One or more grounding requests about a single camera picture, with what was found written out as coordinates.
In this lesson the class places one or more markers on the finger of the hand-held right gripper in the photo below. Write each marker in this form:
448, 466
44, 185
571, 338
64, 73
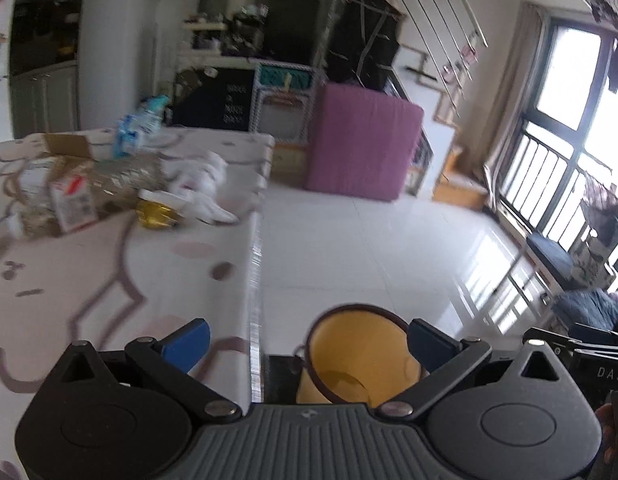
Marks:
556, 338

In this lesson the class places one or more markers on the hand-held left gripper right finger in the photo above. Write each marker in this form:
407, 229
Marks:
429, 347

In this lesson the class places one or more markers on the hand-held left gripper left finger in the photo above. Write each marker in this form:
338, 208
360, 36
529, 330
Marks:
186, 345

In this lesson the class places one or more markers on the yellow plastic waste bin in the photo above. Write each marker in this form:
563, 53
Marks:
359, 355

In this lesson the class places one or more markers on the blue white plastic packaging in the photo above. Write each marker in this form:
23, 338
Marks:
136, 130

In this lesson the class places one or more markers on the dark blue cloth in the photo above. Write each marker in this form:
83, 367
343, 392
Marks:
589, 307

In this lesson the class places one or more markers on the bench with navy cushion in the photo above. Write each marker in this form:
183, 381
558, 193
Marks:
554, 257

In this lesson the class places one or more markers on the yellow oil bottle white cap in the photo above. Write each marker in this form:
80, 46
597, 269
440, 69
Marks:
156, 212

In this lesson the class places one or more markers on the low wooden cabinet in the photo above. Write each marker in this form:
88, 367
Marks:
459, 190

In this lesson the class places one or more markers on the white crumpled plastic bag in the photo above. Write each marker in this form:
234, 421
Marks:
204, 182

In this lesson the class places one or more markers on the crumpled clear plastic bottle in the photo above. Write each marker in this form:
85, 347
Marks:
124, 175

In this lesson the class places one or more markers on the red white label carton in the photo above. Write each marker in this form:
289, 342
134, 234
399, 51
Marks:
73, 200

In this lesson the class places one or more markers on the window with black railing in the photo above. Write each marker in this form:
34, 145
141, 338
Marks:
569, 125

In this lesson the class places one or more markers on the pink folded mattress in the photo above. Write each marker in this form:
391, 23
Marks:
361, 142

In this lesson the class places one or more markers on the brown cardboard box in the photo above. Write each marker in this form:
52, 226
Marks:
69, 144

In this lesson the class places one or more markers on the black chalkboard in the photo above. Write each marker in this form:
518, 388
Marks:
214, 100

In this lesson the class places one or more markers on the beige curtain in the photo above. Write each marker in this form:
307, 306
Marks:
514, 85

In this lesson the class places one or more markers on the grey kitchen cabinet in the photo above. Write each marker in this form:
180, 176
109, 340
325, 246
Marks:
44, 100

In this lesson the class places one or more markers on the white round column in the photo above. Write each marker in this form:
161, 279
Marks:
116, 45

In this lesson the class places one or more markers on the black fabric wardrobe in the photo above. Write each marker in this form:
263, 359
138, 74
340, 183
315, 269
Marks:
364, 40

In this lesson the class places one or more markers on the ceiling clothes drying rack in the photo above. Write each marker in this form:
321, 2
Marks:
439, 25

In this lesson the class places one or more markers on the grey shelf cabinet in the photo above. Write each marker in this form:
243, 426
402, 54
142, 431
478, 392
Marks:
284, 25

